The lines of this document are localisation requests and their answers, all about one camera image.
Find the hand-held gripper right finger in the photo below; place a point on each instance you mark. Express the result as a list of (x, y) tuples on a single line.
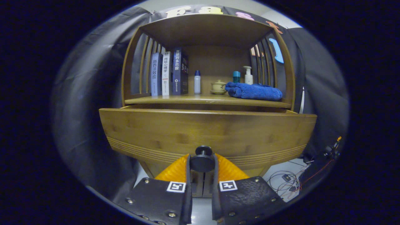
[(215, 203)]

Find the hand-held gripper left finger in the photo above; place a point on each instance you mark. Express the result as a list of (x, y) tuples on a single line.
[(189, 203)]

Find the wooden drawer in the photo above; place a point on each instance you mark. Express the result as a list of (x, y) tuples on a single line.
[(203, 131)]

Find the wooden cabinet door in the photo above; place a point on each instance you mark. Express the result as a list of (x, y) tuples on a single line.
[(208, 187), (197, 187)]

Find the wooden countertop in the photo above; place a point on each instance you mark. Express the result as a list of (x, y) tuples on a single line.
[(193, 99)]

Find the wooden cabinet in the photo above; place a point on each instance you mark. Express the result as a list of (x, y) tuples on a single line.
[(215, 62)]

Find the beige lidded teacup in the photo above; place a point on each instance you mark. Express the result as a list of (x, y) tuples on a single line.
[(218, 87)]

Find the blue folded towel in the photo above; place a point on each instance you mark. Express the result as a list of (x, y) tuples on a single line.
[(253, 92)]

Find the white bottle with blue cap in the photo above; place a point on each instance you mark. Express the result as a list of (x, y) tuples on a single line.
[(197, 84)]

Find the black equipment with orange clamp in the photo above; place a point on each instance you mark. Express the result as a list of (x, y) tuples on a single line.
[(332, 153)]

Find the teal bottle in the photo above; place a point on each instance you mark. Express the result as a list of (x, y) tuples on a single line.
[(236, 77)]

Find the white pump bottle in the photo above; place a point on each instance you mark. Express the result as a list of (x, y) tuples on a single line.
[(248, 78)]

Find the white book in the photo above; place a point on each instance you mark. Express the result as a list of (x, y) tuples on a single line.
[(167, 75)]

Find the dark blue book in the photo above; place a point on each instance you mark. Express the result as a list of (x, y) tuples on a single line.
[(178, 72)]

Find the light blue book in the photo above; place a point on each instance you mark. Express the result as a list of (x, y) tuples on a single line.
[(156, 75)]

